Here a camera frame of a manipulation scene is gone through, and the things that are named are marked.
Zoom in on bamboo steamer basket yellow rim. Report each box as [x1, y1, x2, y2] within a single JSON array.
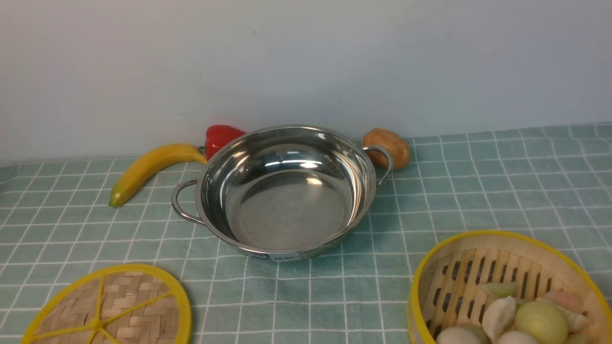
[[407, 230, 611, 344]]

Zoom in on woven bamboo steamer lid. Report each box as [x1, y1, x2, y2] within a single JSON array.
[[21, 264, 193, 344]]

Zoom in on red bell pepper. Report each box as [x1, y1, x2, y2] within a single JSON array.
[[198, 125, 245, 160]]

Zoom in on brown potato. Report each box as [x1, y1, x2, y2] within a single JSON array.
[[361, 127, 411, 170]]

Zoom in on yellow banana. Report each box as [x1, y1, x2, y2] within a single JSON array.
[[109, 143, 208, 208]]

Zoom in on white bun at left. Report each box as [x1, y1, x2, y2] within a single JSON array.
[[436, 326, 487, 344]]

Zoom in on green dumpling at back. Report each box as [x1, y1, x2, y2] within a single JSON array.
[[479, 282, 518, 298]]

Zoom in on white folded dumpling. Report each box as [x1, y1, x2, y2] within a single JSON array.
[[481, 296, 517, 344]]

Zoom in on green checkered tablecloth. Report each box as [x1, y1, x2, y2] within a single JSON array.
[[0, 123, 611, 344]]

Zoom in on white round bun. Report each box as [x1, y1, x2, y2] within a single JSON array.
[[496, 331, 538, 344]]

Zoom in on pale green round bun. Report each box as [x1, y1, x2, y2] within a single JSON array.
[[514, 301, 569, 344]]

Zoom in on pink dumpling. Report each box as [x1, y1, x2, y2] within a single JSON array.
[[543, 290, 583, 313]]

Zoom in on stainless steel two-handled pot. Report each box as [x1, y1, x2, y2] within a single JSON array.
[[171, 125, 395, 262]]

